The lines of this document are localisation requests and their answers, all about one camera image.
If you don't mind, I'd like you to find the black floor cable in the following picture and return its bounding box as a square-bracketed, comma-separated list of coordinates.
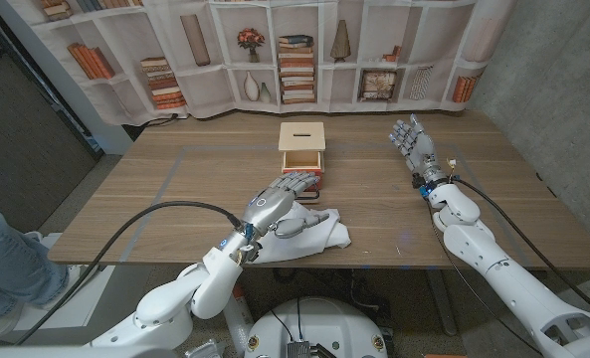
[138, 112, 180, 127]

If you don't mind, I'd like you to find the white cylinder with orange label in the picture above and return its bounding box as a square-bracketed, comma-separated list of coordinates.
[223, 285, 256, 357]

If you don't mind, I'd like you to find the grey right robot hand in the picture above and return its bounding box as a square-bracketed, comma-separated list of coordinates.
[388, 113, 448, 188]

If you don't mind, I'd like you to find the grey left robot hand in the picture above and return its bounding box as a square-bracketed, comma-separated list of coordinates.
[241, 171, 330, 241]

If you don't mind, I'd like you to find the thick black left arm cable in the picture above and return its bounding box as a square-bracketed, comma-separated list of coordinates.
[14, 200, 244, 346]

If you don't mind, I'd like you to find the person leg in blue jeans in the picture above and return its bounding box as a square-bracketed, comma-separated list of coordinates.
[0, 197, 71, 324]

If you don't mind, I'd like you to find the printed bookshelf backdrop cloth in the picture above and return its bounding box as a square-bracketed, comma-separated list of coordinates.
[0, 0, 519, 127]

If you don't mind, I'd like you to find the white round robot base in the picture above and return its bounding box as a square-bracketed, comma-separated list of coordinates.
[244, 296, 389, 358]

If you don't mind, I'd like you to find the thin black cable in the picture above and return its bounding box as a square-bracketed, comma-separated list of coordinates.
[425, 198, 547, 358]

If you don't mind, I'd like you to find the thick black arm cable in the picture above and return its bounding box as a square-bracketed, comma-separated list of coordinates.
[453, 177, 590, 320]
[14, 200, 244, 346]

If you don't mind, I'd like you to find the light wooden slotted box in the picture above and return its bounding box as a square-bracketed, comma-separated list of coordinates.
[278, 121, 327, 174]

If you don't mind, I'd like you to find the white cloth napkin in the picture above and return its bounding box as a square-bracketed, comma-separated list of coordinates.
[247, 200, 352, 265]

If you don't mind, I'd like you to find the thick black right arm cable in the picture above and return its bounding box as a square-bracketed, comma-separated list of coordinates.
[453, 177, 590, 320]

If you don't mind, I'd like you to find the grey table leg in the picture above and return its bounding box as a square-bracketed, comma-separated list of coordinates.
[426, 270, 459, 337]

